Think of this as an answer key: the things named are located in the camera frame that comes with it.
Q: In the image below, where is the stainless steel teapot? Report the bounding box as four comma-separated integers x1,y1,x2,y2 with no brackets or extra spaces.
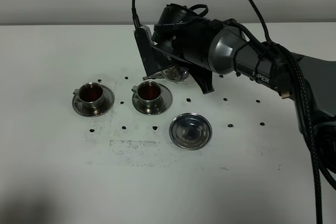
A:
142,66,190,83

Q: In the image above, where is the steel teapot saucer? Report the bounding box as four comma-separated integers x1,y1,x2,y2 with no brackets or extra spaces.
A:
169,113,212,151

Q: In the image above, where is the steel right teacup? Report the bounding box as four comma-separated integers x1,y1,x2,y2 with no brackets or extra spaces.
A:
131,81,162,107

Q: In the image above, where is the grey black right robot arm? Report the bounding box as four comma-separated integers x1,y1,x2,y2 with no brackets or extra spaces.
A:
143,4,335,135

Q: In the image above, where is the black cable with gold plug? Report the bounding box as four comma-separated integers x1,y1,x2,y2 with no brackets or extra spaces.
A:
225,19,336,224

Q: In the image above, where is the steel saucer under left cup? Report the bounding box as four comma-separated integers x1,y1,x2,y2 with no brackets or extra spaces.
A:
72,82,114,117

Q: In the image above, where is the steel saucer under right cup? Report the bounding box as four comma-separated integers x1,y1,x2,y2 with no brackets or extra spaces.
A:
132,84,173,115

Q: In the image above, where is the steel left teacup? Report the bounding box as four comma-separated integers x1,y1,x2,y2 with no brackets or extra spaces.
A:
73,82,105,109

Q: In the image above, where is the steel saucer under cup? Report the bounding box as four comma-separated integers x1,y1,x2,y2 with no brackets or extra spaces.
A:
132,84,173,115
72,82,114,117

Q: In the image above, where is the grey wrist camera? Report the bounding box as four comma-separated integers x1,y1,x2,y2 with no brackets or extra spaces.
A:
134,25,163,76

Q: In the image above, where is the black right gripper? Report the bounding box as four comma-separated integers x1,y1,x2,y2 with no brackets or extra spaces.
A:
149,4,223,94

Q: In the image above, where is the steel teacup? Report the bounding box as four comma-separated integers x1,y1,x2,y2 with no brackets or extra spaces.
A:
131,81,162,107
73,82,105,109

